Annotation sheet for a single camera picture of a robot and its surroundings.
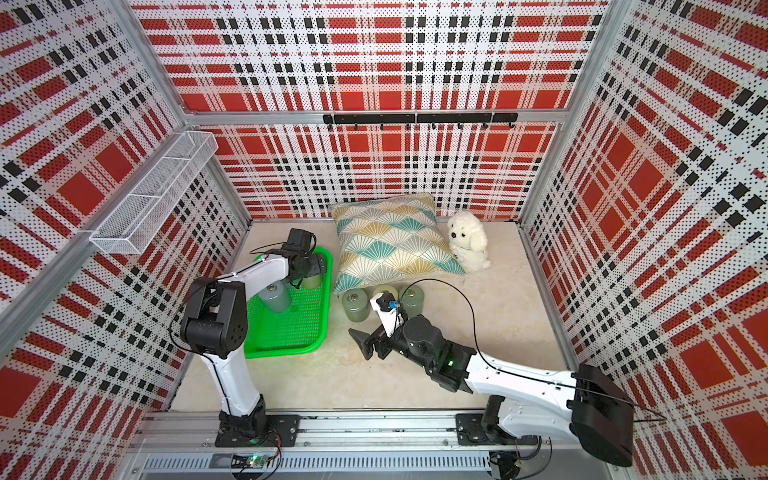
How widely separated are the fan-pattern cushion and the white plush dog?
25 millimetres

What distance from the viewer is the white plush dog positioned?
93 cm

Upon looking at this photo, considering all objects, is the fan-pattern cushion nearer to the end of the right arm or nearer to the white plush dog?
the white plush dog

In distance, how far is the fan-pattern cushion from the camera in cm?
92
